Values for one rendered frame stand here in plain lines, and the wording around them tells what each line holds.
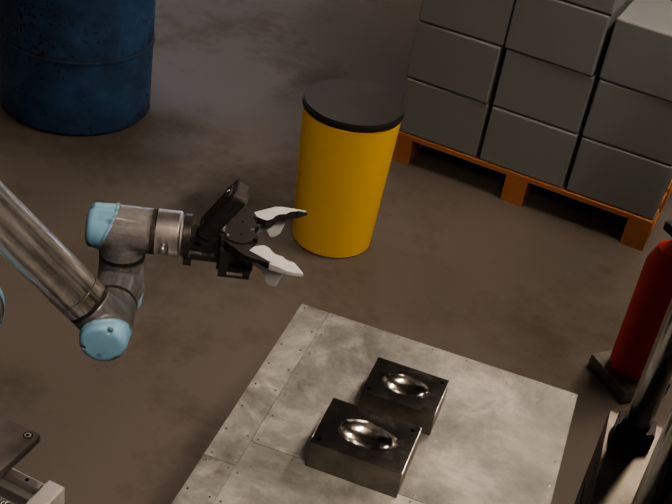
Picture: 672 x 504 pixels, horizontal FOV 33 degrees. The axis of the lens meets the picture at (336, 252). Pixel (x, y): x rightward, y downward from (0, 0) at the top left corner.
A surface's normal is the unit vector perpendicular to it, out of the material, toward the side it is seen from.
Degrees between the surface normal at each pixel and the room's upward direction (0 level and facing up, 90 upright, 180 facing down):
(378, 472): 90
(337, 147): 93
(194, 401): 0
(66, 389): 0
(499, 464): 0
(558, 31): 90
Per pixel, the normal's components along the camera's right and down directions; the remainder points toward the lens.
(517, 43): -0.46, 0.45
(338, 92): 0.15, -0.81
